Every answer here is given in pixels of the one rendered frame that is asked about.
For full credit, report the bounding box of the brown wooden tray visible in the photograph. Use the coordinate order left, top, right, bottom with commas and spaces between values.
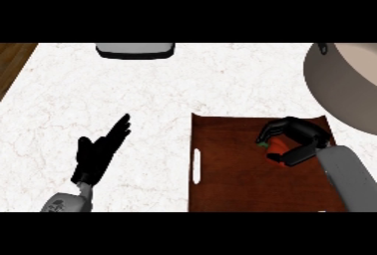
188, 113, 349, 213

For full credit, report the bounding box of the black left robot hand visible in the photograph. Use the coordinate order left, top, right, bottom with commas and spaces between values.
70, 113, 133, 187

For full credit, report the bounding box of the grey metal pot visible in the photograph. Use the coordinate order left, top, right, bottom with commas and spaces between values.
302, 42, 377, 136

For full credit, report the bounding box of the red bell pepper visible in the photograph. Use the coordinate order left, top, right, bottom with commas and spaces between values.
258, 136, 299, 165

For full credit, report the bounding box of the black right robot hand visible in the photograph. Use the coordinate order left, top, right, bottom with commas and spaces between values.
255, 116, 334, 167

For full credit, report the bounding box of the grey and black appliance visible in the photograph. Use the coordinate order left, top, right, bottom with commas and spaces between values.
95, 42, 178, 61

